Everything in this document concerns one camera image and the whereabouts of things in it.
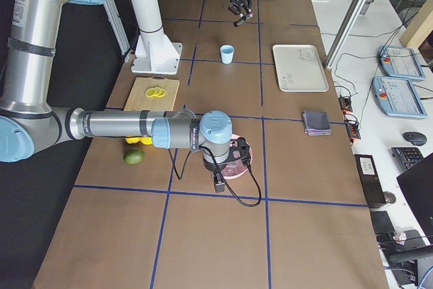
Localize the steel muddler with black tip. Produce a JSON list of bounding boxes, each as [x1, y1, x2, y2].
[[233, 14, 253, 27]]

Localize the pile of clear ice cubes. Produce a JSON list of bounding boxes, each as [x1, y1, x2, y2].
[[223, 160, 248, 177]]

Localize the light blue cup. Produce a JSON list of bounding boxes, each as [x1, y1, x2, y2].
[[220, 45, 235, 64]]

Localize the pink bowl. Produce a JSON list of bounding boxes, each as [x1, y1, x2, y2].
[[221, 134, 252, 180]]

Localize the yellow lemon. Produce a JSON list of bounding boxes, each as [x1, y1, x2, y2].
[[124, 137, 141, 144], [139, 137, 152, 145]]

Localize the cream bear tray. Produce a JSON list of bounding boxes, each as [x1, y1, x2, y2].
[[272, 45, 329, 93]]

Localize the green avocado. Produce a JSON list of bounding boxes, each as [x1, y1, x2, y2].
[[123, 148, 145, 165]]

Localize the lemon slices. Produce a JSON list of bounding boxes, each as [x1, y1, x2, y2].
[[145, 87, 166, 98]]

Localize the grey folded cloth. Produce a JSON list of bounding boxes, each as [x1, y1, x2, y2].
[[302, 111, 332, 135]]

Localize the wooden cutting board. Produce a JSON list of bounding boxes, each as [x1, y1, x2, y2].
[[124, 77, 179, 111]]

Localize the black box device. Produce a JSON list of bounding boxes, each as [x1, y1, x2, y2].
[[354, 154, 386, 208]]

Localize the blue teach pendant far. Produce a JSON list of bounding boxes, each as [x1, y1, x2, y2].
[[378, 45, 426, 81]]

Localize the blue teach pendant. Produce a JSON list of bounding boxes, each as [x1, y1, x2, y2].
[[372, 76, 428, 118], [378, 45, 426, 81]]

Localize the blue teach pendant near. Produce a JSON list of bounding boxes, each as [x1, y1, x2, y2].
[[372, 76, 428, 118]]

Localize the black keyboard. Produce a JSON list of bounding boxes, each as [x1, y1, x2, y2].
[[391, 147, 424, 171]]

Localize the black monitor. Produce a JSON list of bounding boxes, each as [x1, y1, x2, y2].
[[397, 154, 433, 242]]

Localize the black computer mouse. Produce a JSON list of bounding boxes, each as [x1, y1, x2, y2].
[[402, 131, 428, 146]]

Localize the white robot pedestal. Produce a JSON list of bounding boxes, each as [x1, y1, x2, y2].
[[131, 0, 183, 75]]

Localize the aluminium frame post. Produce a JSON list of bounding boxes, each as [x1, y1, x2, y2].
[[324, 0, 366, 69]]

